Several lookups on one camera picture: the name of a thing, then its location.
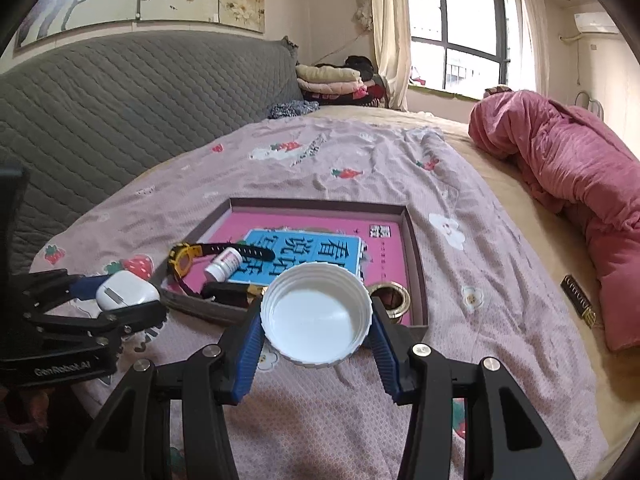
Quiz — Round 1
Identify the white air conditioner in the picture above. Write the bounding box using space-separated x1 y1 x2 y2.
572 10 621 37

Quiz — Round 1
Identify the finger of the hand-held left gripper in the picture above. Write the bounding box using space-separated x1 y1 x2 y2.
20 268 111 311
25 300 168 346

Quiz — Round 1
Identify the rolled pink quilt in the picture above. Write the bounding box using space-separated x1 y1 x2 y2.
468 89 640 353

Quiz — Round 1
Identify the stack of folded clothes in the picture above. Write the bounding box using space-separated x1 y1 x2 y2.
295 55 388 108

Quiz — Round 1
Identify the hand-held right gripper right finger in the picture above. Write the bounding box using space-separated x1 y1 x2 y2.
370 300 578 480

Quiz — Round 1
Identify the grey quilted headboard cover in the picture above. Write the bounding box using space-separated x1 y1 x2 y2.
0 30 303 281

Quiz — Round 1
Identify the dark box with gold print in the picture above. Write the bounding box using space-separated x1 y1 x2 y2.
561 273 598 328

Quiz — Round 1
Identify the yellow and black wristwatch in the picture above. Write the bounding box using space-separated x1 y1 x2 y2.
167 241 277 281

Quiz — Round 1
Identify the dark patterned cloth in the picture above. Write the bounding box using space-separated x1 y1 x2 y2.
267 100 321 120

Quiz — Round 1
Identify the white pill bottle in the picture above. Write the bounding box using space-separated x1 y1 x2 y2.
204 246 243 282

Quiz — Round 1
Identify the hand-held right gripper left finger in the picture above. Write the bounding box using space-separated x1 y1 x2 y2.
75 305 266 480

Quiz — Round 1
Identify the grey cardboard box tray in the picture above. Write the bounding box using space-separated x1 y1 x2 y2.
155 197 429 328

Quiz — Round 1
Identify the cream curtain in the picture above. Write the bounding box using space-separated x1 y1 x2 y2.
352 0 413 111
510 0 551 96

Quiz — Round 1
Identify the beige bed sheet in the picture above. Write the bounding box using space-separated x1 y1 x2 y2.
300 105 640 461

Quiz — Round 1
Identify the brass metal ring fitting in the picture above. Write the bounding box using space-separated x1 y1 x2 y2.
367 282 412 318

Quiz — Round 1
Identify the white earbuds case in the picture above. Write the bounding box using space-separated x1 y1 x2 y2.
95 270 161 311

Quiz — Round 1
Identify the white plastic jar lid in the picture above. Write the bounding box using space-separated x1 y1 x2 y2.
260 262 375 368

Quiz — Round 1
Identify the pink and blue book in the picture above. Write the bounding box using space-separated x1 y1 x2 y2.
197 212 413 326

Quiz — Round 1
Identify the black framed window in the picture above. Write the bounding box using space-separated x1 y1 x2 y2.
407 0 513 96

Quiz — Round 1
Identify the pink strawberry printed blanket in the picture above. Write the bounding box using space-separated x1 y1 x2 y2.
30 116 608 480

